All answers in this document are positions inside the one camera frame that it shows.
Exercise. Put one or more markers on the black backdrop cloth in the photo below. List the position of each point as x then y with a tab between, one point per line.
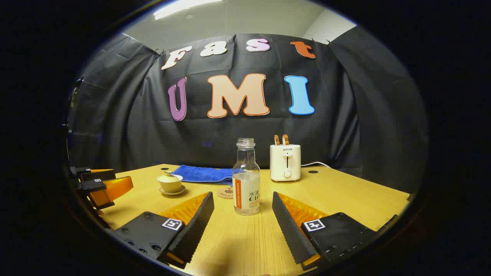
230	134

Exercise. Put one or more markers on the blue towel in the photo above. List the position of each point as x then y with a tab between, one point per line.
203	174

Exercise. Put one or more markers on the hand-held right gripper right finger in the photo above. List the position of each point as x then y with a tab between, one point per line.
289	230

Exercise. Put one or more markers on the clear glass water bottle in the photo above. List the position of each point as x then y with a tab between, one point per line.
246	191

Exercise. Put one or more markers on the round cork coaster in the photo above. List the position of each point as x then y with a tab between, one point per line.
224	193

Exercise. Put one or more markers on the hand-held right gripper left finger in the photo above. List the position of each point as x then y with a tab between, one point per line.
195	226

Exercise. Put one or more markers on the beige teacup lid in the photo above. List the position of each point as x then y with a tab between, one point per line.
170	177

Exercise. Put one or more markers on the white toaster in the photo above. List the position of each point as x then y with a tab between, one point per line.
285	165

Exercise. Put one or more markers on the beige teacup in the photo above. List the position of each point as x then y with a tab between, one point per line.
170	186

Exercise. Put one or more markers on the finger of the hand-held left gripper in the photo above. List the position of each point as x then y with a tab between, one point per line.
96	174
115	189

